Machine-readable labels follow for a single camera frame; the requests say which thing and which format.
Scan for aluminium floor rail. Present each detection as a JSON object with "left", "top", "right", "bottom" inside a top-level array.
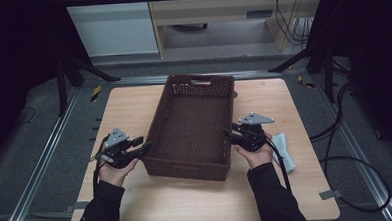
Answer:
[
  {"left": 0, "top": 87, "right": 87, "bottom": 221},
  {"left": 111, "top": 69, "right": 284, "bottom": 87},
  {"left": 311, "top": 71, "right": 392, "bottom": 221}
]

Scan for white cabinet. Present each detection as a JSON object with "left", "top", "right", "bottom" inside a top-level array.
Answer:
[{"left": 66, "top": 1, "right": 160, "bottom": 59}]

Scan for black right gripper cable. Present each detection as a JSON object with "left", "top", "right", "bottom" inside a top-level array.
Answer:
[{"left": 264, "top": 135, "right": 293, "bottom": 193}]

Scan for thin black floor cable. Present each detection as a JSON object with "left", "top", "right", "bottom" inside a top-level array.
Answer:
[{"left": 12, "top": 105, "right": 38, "bottom": 127}]

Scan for brown woven basket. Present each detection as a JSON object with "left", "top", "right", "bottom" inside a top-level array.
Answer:
[{"left": 137, "top": 71, "right": 240, "bottom": 186}]

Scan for yellow black floor tape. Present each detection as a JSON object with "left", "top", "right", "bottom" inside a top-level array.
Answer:
[
  {"left": 297, "top": 74, "right": 316, "bottom": 90},
  {"left": 89, "top": 85, "right": 103, "bottom": 103}
]

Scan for black round base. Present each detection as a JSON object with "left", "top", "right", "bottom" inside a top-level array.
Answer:
[{"left": 171, "top": 22, "right": 209, "bottom": 34}]

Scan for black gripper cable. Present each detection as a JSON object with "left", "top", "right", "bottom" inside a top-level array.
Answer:
[
  {"left": 264, "top": 135, "right": 293, "bottom": 193},
  {"left": 89, "top": 134, "right": 113, "bottom": 196}
]

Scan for light blue cloth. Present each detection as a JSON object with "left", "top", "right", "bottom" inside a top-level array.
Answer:
[{"left": 271, "top": 131, "right": 297, "bottom": 175}]

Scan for light wooden desk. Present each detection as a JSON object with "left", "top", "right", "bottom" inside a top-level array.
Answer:
[{"left": 148, "top": 0, "right": 325, "bottom": 58}]

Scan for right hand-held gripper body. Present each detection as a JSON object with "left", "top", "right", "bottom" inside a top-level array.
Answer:
[{"left": 230, "top": 111, "right": 277, "bottom": 154}]

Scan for black looped floor cable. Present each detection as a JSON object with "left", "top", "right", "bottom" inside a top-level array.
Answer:
[{"left": 318, "top": 153, "right": 392, "bottom": 215}]

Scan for grey tape strip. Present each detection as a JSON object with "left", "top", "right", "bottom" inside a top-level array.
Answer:
[
  {"left": 65, "top": 200, "right": 90, "bottom": 214},
  {"left": 319, "top": 188, "right": 344, "bottom": 201}
]

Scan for black metal stand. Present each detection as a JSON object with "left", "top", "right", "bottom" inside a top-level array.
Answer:
[
  {"left": 266, "top": 40, "right": 339, "bottom": 106},
  {"left": 54, "top": 50, "right": 123, "bottom": 118}
]

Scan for person's right hand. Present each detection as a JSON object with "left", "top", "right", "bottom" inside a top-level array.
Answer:
[{"left": 233, "top": 130, "right": 276, "bottom": 172}]

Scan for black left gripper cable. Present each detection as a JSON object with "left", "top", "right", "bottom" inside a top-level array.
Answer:
[{"left": 89, "top": 134, "right": 113, "bottom": 196}]

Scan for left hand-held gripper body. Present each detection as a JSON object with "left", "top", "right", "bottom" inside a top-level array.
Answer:
[{"left": 99, "top": 126, "right": 139, "bottom": 170}]

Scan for thick black floor cable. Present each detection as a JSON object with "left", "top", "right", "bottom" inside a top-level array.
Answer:
[{"left": 306, "top": 83, "right": 357, "bottom": 144}]

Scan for hanging black cables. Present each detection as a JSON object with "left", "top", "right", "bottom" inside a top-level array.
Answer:
[{"left": 273, "top": 0, "right": 315, "bottom": 50}]

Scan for person's left hand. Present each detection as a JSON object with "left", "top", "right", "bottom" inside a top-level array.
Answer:
[{"left": 97, "top": 155, "right": 141, "bottom": 189}]

